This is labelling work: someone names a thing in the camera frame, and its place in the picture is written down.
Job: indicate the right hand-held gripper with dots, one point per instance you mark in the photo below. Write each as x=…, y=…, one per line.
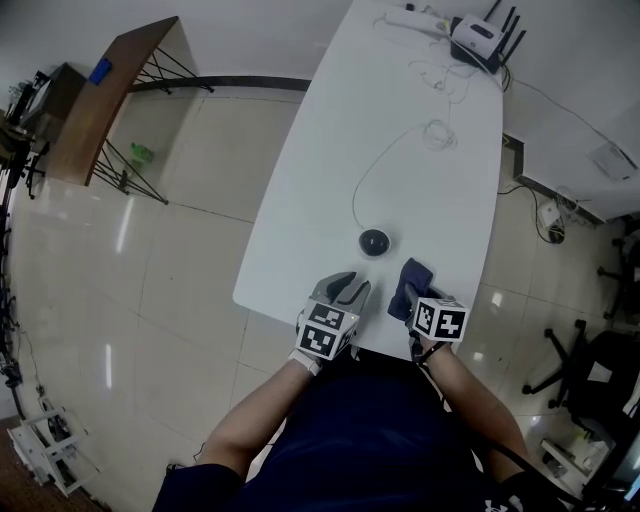
x=438, y=320

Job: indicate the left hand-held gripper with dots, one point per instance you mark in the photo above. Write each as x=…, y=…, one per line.
x=325, y=325

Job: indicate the dark blue cloth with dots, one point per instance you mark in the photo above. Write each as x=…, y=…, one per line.
x=409, y=286

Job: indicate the small round black device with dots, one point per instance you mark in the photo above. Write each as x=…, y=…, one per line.
x=375, y=242

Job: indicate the person's left forearm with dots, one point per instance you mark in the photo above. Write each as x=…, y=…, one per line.
x=260, y=420

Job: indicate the person's right forearm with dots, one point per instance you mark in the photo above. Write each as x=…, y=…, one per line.
x=475, y=400

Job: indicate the white wristband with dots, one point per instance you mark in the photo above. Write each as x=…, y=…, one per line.
x=306, y=361

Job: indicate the person's dark blue shirt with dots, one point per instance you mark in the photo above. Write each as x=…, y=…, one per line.
x=370, y=440

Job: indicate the white floor socket box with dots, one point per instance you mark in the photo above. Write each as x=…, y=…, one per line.
x=549, y=214

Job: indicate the black office chair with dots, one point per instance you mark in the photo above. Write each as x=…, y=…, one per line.
x=585, y=370

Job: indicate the green toy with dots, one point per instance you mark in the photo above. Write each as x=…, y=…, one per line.
x=141, y=152

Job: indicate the white power strip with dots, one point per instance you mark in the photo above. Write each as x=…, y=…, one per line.
x=411, y=19

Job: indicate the white router with black antennas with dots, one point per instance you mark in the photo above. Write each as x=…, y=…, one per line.
x=479, y=39

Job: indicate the brown wooden desk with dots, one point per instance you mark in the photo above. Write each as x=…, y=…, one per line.
x=100, y=105

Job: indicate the blue object on desk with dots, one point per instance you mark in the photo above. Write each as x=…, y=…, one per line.
x=100, y=71

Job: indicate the white metal rack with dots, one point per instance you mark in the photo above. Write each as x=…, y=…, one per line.
x=50, y=445

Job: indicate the dark monitor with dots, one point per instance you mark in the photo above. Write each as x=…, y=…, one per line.
x=35, y=97

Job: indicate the white wall box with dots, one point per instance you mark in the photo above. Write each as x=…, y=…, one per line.
x=614, y=160

